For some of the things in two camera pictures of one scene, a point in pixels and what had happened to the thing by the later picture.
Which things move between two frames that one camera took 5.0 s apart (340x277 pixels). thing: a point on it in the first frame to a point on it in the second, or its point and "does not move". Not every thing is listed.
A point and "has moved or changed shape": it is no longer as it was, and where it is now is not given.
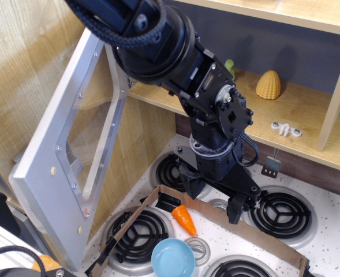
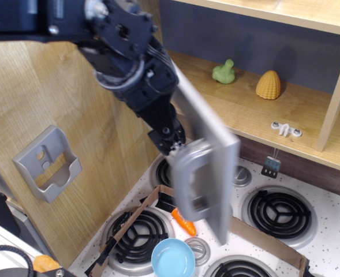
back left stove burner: x=165 y=172 does not move
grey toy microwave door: x=57 y=173 has moved or changed shape
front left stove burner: x=133 y=254 does not move
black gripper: x=221 y=164 to x=149 y=86
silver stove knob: x=201 y=250 does not move
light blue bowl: x=172 y=257 does not move
